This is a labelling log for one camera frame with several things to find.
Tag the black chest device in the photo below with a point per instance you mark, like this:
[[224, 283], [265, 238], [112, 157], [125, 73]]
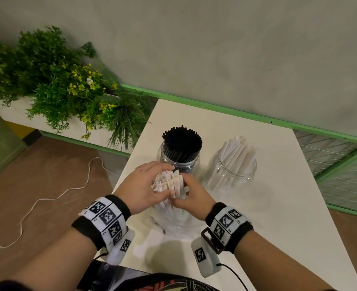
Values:
[[111, 275]]

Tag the bundle of black straws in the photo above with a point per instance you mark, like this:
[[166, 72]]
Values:
[[182, 143]]

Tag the person's left forearm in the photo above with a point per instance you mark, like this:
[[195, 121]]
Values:
[[54, 263]]

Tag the green leafy bush plant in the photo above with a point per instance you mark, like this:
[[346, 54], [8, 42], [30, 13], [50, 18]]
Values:
[[36, 63]]

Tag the person's left thumb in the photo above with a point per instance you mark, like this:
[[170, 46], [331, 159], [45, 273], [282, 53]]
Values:
[[161, 196]]

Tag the green grass plant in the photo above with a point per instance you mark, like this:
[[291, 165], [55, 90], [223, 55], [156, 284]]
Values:
[[127, 118]]

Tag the bundle of cream paper straws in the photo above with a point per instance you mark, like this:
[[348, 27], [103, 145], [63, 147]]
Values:
[[170, 182]]

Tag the person's patterned black shirt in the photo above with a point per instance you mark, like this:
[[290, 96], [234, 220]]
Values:
[[172, 284]]

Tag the person's left hand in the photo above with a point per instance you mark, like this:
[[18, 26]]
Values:
[[136, 187]]

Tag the clear plastic jar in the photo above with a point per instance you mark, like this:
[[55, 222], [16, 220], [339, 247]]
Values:
[[242, 175], [178, 221], [193, 166]]

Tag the person's right forearm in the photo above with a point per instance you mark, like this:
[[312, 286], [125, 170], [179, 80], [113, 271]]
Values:
[[275, 263]]

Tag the bundle of white wrapped straws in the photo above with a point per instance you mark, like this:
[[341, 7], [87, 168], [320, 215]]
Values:
[[237, 154]]

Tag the white planter box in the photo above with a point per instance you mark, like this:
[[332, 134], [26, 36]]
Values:
[[17, 113]]

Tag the person's right thumb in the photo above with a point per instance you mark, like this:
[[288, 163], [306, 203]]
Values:
[[178, 203]]

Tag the yellow and black base strip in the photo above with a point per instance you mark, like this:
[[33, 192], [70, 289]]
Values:
[[22, 131]]

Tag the yellow flowered green plant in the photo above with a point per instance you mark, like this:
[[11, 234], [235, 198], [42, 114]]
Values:
[[72, 93]]

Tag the green metal rail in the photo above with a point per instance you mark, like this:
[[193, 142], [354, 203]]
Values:
[[227, 108]]

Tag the person's right hand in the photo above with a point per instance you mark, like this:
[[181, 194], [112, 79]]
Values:
[[198, 201]]

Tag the black wristband with marker tags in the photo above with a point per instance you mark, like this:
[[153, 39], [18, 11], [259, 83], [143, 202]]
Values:
[[228, 224], [105, 219]]

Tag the white wrist camera unit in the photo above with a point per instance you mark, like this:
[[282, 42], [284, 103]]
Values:
[[122, 247], [204, 257]]

